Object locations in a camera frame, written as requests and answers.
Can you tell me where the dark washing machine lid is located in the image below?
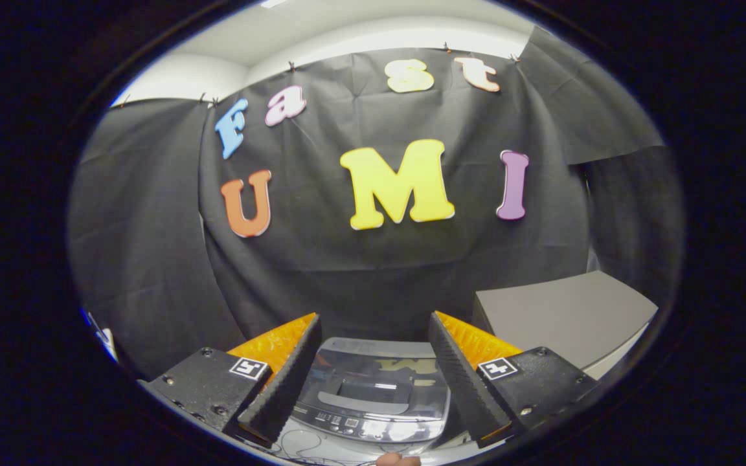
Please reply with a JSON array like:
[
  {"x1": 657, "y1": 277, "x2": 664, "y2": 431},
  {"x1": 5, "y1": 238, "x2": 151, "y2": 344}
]
[{"x1": 299, "y1": 337, "x2": 451, "y2": 423}]

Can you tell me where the black backdrop cloth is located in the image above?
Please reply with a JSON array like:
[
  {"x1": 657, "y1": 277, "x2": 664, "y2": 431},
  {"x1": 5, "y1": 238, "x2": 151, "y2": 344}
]
[{"x1": 67, "y1": 26, "x2": 683, "y2": 383}]

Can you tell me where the grey cabinet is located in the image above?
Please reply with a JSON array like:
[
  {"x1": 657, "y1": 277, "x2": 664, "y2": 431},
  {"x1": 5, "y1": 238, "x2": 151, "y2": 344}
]
[{"x1": 472, "y1": 271, "x2": 660, "y2": 383}]

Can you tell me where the tangle of thin cables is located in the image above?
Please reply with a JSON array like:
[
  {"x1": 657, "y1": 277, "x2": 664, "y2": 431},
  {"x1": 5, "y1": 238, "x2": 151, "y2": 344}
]
[{"x1": 269, "y1": 426, "x2": 380, "y2": 466}]

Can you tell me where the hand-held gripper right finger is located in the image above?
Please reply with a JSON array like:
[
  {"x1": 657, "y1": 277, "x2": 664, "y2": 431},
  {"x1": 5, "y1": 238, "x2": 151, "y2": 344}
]
[{"x1": 428, "y1": 311, "x2": 600, "y2": 449}]

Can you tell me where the grey washing machine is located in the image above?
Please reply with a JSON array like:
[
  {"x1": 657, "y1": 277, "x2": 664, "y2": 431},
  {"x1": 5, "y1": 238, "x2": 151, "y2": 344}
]
[{"x1": 288, "y1": 337, "x2": 455, "y2": 456}]

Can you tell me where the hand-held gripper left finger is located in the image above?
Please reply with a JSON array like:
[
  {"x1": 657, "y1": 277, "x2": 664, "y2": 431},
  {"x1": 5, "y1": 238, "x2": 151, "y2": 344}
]
[{"x1": 140, "y1": 313, "x2": 322, "y2": 447}]

